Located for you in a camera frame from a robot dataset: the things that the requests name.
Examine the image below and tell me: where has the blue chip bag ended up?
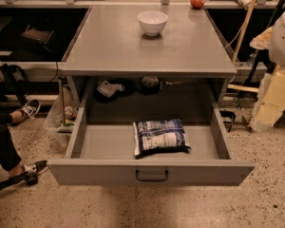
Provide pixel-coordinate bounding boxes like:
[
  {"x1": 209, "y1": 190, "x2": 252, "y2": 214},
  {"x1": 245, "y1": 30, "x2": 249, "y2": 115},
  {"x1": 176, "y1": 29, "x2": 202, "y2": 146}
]
[{"x1": 133, "y1": 118, "x2": 191, "y2": 159}]

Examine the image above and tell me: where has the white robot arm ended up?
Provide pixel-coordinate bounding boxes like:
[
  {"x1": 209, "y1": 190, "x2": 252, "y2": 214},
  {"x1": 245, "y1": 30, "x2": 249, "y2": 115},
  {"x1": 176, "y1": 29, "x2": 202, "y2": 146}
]
[{"x1": 249, "y1": 11, "x2": 285, "y2": 131}]

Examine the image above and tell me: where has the black bag with label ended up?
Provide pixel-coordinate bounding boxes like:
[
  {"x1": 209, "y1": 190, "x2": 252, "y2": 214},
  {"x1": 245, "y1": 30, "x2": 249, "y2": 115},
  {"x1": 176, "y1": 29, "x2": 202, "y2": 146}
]
[{"x1": 94, "y1": 79, "x2": 135, "y2": 104}]

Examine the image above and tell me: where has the grey counter cabinet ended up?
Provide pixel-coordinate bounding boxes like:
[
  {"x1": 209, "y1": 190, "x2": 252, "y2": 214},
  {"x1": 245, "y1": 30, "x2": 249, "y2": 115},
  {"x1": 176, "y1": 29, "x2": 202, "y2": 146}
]
[{"x1": 63, "y1": 4, "x2": 237, "y2": 124}]

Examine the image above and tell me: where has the grey open drawer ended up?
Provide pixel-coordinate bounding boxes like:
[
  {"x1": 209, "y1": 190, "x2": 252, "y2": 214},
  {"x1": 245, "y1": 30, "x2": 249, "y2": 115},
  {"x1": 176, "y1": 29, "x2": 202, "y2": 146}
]
[{"x1": 47, "y1": 88, "x2": 256, "y2": 187}]

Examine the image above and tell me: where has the dark round object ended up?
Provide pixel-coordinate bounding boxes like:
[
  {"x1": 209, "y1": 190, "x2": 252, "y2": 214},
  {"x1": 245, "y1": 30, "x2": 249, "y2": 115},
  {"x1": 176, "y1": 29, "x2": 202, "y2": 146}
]
[{"x1": 136, "y1": 76, "x2": 161, "y2": 95}]

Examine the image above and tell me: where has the white bowl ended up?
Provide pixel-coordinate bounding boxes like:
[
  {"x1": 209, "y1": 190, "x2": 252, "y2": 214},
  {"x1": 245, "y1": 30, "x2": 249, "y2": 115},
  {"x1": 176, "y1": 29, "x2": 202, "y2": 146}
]
[{"x1": 138, "y1": 11, "x2": 168, "y2": 36}]

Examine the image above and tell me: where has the black sneaker upper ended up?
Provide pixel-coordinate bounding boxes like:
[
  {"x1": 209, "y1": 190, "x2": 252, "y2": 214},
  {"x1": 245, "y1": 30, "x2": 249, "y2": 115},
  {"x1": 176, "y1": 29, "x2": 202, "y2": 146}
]
[{"x1": 10, "y1": 99, "x2": 41, "y2": 124}]

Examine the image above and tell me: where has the black sneaker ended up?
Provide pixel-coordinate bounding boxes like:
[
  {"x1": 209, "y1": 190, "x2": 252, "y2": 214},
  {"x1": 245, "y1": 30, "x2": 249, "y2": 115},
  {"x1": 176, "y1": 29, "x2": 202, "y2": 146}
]
[
  {"x1": 10, "y1": 99, "x2": 41, "y2": 124},
  {"x1": 9, "y1": 160, "x2": 48, "y2": 185}
]

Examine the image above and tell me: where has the dark box on shelf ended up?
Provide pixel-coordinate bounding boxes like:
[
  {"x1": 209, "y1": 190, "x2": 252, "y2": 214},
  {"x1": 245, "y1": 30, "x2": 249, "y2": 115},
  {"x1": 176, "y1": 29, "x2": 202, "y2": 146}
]
[{"x1": 22, "y1": 28, "x2": 53, "y2": 45}]

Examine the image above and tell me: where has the black sneaker lower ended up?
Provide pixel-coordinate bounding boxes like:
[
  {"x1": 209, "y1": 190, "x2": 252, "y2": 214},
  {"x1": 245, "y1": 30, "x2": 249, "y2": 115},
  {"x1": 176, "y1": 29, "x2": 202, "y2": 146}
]
[{"x1": 9, "y1": 160, "x2": 48, "y2": 185}]

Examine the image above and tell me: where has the black backpack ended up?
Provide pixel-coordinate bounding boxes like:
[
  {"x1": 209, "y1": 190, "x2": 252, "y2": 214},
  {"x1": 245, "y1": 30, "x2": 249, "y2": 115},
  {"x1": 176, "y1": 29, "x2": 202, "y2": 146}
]
[{"x1": 0, "y1": 64, "x2": 28, "y2": 105}]

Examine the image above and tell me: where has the person's black trouser leg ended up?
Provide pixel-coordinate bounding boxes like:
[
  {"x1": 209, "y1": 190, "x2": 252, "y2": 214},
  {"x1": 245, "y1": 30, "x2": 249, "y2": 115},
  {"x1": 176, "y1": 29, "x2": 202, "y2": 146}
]
[{"x1": 0, "y1": 112, "x2": 23, "y2": 178}]

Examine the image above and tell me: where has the wooden stick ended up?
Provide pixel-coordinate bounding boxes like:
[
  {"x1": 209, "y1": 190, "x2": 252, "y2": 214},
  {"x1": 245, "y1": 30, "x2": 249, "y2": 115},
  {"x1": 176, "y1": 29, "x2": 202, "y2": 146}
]
[{"x1": 232, "y1": 0, "x2": 257, "y2": 63}]

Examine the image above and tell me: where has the black drawer handle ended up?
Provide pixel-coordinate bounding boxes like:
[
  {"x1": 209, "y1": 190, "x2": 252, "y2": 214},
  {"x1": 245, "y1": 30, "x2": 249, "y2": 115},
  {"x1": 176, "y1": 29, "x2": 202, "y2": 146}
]
[{"x1": 135, "y1": 170, "x2": 169, "y2": 182}]

